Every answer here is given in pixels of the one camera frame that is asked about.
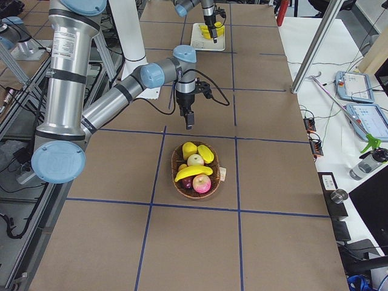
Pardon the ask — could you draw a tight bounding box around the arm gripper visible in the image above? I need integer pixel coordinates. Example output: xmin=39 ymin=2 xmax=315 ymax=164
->
xmin=204 ymin=13 xmax=218 ymax=43
xmin=175 ymin=90 xmax=195 ymax=130

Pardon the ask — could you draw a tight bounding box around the worn yellow banana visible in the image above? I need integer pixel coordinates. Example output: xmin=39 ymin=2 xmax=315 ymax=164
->
xmin=215 ymin=21 xmax=225 ymax=38

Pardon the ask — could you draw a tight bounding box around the small yellow banana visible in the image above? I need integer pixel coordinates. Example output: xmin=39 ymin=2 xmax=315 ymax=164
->
xmin=174 ymin=165 xmax=213 ymax=182

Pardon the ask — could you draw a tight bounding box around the brown wicker basket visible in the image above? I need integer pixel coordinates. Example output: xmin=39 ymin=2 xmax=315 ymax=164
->
xmin=171 ymin=141 xmax=221 ymax=199

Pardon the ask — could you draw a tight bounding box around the white bear tray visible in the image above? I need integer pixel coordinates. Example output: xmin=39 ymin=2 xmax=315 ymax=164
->
xmin=190 ymin=23 xmax=226 ymax=52

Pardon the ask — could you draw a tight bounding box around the yellow lemon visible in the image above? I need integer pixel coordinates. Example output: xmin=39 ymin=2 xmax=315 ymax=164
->
xmin=182 ymin=142 xmax=198 ymax=161

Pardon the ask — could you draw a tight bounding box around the yellow starfruit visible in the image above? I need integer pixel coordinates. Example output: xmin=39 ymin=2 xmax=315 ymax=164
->
xmin=197 ymin=144 xmax=215 ymax=164

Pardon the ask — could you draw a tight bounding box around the pink peach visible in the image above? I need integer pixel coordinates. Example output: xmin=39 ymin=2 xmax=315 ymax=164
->
xmin=187 ymin=154 xmax=204 ymax=166

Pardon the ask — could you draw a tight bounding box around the paper price tag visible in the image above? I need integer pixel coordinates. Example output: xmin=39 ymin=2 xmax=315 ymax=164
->
xmin=219 ymin=167 xmax=227 ymax=182

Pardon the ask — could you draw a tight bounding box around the dark red plum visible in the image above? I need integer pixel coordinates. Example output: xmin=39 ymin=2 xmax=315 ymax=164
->
xmin=180 ymin=176 xmax=193 ymax=189

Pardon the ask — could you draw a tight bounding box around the red apple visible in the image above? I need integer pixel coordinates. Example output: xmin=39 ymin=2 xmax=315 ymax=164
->
xmin=192 ymin=174 xmax=212 ymax=193

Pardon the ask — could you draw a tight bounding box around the red cylinder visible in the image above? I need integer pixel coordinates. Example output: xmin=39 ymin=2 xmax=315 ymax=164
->
xmin=276 ymin=0 xmax=290 ymax=27

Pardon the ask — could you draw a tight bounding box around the orange black adapter far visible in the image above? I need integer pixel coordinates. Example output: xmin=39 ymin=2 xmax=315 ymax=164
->
xmin=303 ymin=117 xmax=316 ymax=133

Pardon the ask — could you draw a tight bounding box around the orange black adapter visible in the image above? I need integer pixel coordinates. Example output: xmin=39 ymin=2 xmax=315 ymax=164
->
xmin=303 ymin=117 xmax=316 ymax=133
xmin=309 ymin=137 xmax=324 ymax=158

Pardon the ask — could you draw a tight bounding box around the orange black adapter near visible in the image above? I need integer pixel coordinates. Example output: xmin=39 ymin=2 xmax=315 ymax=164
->
xmin=309 ymin=137 xmax=324 ymax=158

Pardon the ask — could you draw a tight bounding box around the blue teach pendant far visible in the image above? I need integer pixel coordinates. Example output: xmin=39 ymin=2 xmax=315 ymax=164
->
xmin=335 ymin=71 xmax=375 ymax=104

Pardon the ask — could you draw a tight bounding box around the blue teach pendant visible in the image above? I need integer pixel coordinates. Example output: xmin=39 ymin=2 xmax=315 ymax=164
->
xmin=335 ymin=71 xmax=375 ymax=104
xmin=346 ymin=104 xmax=387 ymax=142

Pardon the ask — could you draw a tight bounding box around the small steel cup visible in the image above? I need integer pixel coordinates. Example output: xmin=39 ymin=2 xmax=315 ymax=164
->
xmin=330 ymin=189 xmax=349 ymax=204

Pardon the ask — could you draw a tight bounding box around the blue teach pendant near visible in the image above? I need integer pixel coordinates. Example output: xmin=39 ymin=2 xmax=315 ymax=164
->
xmin=346 ymin=104 xmax=387 ymax=142

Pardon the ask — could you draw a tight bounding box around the grabber reaching tool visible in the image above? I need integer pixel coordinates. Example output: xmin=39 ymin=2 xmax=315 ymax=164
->
xmin=307 ymin=75 xmax=381 ymax=153

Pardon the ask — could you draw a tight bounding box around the clear water bottle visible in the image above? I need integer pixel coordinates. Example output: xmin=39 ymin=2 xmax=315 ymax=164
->
xmin=349 ymin=148 xmax=387 ymax=181

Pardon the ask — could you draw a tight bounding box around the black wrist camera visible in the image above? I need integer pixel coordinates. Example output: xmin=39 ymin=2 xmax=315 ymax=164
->
xmin=214 ymin=7 xmax=226 ymax=19
xmin=196 ymin=79 xmax=213 ymax=99

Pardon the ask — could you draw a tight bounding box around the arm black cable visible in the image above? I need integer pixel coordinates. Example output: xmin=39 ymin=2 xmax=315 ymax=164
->
xmin=145 ymin=69 xmax=231 ymax=116

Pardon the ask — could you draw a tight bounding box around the aluminium frame post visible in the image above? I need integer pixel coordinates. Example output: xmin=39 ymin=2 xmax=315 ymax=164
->
xmin=291 ymin=0 xmax=344 ymax=94

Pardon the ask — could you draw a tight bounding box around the aluminium side frame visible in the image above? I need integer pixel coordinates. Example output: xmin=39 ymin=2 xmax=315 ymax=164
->
xmin=0 ymin=36 xmax=122 ymax=291

